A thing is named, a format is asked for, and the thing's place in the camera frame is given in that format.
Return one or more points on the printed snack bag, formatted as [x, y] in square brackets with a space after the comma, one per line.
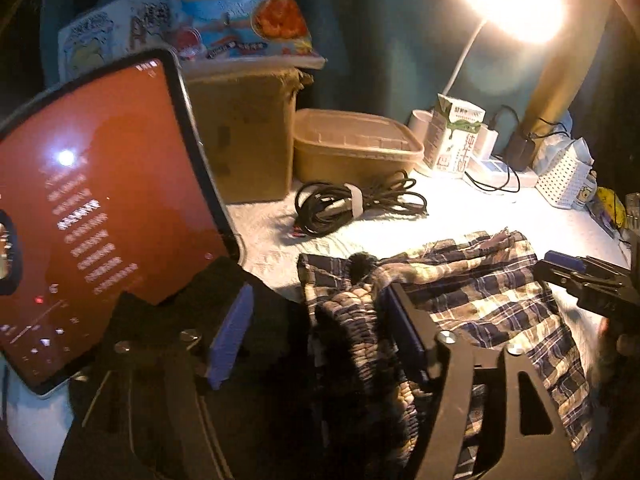
[240, 20]

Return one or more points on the clear drinking glass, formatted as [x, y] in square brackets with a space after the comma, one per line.
[633, 212]

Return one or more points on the printed paper package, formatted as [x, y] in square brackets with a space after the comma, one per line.
[100, 40]

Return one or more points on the yellow plastic bag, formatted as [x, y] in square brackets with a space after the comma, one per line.
[611, 207]

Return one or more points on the black charger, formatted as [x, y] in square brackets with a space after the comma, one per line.
[519, 150]

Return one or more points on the yellow curtain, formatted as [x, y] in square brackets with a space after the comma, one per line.
[560, 90]

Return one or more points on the white embossed tablecloth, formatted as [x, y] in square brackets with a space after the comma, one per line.
[280, 225]

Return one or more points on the white power strip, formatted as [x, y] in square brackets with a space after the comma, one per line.
[500, 176]

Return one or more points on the white perforated basket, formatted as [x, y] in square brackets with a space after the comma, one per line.
[565, 177]

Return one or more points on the brown lidded food container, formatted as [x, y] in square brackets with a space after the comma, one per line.
[355, 147]

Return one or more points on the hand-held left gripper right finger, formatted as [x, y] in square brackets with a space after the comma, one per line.
[406, 336]

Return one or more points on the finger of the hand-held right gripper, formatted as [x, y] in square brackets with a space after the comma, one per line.
[560, 276]
[565, 261]

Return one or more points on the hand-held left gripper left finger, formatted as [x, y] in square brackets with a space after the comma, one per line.
[232, 335]

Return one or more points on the tablet with red screen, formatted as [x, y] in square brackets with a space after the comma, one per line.
[100, 210]

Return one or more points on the small bottle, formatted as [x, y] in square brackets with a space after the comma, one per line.
[586, 194]

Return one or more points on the white charger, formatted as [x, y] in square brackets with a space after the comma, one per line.
[487, 144]

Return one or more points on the plaid pants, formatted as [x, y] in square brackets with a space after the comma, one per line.
[500, 310]

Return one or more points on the brown cardboard box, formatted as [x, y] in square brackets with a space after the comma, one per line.
[240, 135]

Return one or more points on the green white milk carton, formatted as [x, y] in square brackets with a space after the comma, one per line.
[456, 137]

